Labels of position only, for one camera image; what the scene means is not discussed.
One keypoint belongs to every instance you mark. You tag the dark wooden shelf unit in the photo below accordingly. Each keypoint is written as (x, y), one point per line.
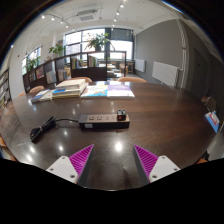
(83, 73)

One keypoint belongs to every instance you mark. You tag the ceiling spotlights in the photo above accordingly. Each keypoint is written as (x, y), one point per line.
(117, 13)

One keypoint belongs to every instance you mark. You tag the orange chair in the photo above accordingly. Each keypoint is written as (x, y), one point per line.
(4, 146)
(131, 79)
(84, 79)
(36, 89)
(21, 94)

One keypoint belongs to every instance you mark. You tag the wall bookshelf with books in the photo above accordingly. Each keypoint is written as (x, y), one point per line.
(4, 88)

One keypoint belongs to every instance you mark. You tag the large potted plant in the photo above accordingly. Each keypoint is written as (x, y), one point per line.
(96, 40)

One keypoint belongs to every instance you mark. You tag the blue and yellow book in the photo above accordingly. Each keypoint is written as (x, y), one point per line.
(68, 93)

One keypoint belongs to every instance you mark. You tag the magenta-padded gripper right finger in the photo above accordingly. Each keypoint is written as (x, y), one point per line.
(161, 166)

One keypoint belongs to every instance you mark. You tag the medium potted plant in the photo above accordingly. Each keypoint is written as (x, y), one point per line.
(56, 50)

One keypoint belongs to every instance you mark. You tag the dark grey door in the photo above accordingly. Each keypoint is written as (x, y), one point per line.
(200, 75)

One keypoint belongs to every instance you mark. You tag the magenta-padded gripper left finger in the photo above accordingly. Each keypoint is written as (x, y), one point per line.
(65, 168)

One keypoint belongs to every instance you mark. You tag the blue and red booklet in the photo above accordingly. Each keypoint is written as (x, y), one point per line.
(212, 121)

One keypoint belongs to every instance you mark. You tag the blue flat book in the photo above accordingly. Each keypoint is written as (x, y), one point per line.
(40, 96)

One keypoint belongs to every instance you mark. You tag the purple paperback book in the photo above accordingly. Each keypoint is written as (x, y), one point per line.
(120, 90)

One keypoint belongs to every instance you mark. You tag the black power strip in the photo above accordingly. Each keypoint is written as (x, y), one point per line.
(100, 120)

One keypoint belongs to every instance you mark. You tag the small white radiator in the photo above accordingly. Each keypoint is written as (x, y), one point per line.
(140, 65)

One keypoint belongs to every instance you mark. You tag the large white radiator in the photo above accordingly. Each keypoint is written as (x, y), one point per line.
(165, 73)

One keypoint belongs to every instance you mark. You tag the small potted plant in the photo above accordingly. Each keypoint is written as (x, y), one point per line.
(32, 63)

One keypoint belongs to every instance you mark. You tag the ceiling air conditioner unit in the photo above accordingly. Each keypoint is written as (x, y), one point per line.
(87, 16)

